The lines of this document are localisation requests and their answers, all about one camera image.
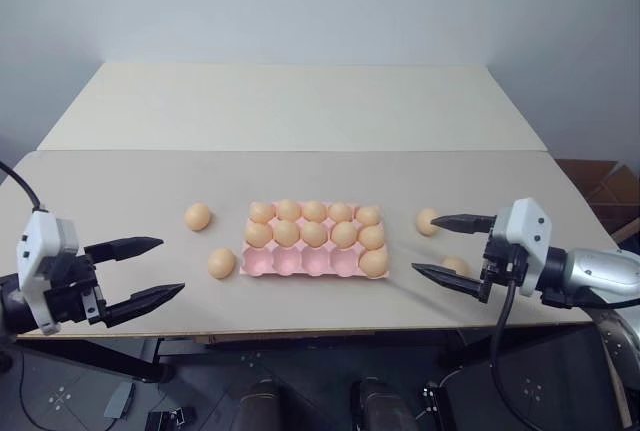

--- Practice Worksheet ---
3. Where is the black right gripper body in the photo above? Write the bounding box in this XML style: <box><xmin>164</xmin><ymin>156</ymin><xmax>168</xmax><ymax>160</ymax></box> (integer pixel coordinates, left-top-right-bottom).
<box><xmin>478</xmin><ymin>215</ymin><xmax>531</xmax><ymax>303</ymax></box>

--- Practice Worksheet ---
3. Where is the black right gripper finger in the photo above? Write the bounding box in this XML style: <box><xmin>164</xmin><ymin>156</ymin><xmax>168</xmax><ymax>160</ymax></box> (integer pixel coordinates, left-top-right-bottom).
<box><xmin>429</xmin><ymin>213</ymin><xmax>497</xmax><ymax>236</ymax></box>
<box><xmin>410</xmin><ymin>262</ymin><xmax>489</xmax><ymax>304</ymax></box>

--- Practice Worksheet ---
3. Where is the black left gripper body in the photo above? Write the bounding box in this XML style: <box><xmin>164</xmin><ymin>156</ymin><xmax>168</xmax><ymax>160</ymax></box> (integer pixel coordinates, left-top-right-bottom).
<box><xmin>46</xmin><ymin>249</ymin><xmax>109</xmax><ymax>328</ymax></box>

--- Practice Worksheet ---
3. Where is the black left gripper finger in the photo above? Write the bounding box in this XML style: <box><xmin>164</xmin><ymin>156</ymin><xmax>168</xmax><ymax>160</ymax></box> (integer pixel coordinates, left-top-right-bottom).
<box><xmin>83</xmin><ymin>236</ymin><xmax>166</xmax><ymax>267</ymax></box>
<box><xmin>101</xmin><ymin>282</ymin><xmax>187</xmax><ymax>329</ymax></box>

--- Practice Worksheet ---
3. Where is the pink egg tray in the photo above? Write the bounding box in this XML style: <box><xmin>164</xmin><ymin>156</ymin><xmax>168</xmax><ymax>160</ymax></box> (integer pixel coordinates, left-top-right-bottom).
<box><xmin>240</xmin><ymin>202</ymin><xmax>392</xmax><ymax>282</ymax></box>

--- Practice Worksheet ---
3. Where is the grey flat plate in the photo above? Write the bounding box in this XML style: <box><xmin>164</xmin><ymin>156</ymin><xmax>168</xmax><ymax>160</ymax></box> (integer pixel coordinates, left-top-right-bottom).
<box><xmin>103</xmin><ymin>382</ymin><xmax>137</xmax><ymax>420</ymax></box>

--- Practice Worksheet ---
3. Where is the brown cardboard box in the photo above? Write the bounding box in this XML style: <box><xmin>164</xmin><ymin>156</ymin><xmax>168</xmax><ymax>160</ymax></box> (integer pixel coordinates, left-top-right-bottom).
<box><xmin>554</xmin><ymin>158</ymin><xmax>640</xmax><ymax>243</ymax></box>

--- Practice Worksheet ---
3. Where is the small black device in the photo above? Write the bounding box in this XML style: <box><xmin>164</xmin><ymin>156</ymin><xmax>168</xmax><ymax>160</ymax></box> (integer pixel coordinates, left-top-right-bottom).
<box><xmin>421</xmin><ymin>384</ymin><xmax>450</xmax><ymax>431</ymax></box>
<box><xmin>145</xmin><ymin>406</ymin><xmax>197</xmax><ymax>431</ymax></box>

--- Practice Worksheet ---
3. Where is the dark rounded shape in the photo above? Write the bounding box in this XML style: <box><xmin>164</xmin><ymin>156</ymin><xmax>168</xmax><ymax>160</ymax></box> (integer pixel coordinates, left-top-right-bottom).
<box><xmin>351</xmin><ymin>375</ymin><xmax>417</xmax><ymax>431</ymax></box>
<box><xmin>238</xmin><ymin>377</ymin><xmax>282</xmax><ymax>431</ymax></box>

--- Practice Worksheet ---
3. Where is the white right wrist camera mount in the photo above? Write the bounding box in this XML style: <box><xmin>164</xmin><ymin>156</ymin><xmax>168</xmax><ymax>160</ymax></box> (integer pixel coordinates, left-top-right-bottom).
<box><xmin>492</xmin><ymin>196</ymin><xmax>554</xmax><ymax>298</ymax></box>

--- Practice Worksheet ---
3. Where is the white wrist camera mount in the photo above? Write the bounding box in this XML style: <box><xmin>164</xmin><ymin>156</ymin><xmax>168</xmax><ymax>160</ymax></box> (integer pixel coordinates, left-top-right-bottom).
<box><xmin>492</xmin><ymin>196</ymin><xmax>554</xmax><ymax>298</ymax></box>
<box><xmin>15</xmin><ymin>209</ymin><xmax>81</xmax><ymax>337</ymax></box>

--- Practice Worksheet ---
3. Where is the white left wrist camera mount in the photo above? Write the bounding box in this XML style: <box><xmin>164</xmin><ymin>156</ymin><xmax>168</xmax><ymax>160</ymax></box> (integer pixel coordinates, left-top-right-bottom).
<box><xmin>15</xmin><ymin>209</ymin><xmax>81</xmax><ymax>337</ymax></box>

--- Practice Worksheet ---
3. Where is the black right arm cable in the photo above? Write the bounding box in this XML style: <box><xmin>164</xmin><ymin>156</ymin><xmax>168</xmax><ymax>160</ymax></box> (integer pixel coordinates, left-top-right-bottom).
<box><xmin>489</xmin><ymin>280</ymin><xmax>532</xmax><ymax>431</ymax></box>

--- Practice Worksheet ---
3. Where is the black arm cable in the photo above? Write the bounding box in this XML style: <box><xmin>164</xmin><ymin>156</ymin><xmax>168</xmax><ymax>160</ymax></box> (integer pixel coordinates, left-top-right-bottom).
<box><xmin>489</xmin><ymin>280</ymin><xmax>532</xmax><ymax>431</ymax></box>
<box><xmin>0</xmin><ymin>160</ymin><xmax>50</xmax><ymax>215</ymax></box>

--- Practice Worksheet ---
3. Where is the black table leg frame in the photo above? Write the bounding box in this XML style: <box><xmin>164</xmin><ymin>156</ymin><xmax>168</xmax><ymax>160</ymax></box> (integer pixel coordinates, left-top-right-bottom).
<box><xmin>436</xmin><ymin>325</ymin><xmax>504</xmax><ymax>370</ymax></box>
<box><xmin>14</xmin><ymin>333</ymin><xmax>174</xmax><ymax>384</ymax></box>

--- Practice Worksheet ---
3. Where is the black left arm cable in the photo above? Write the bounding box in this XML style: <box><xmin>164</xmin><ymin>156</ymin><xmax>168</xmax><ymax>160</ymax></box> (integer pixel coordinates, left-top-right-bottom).
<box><xmin>0</xmin><ymin>160</ymin><xmax>50</xmax><ymax>215</ymax></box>

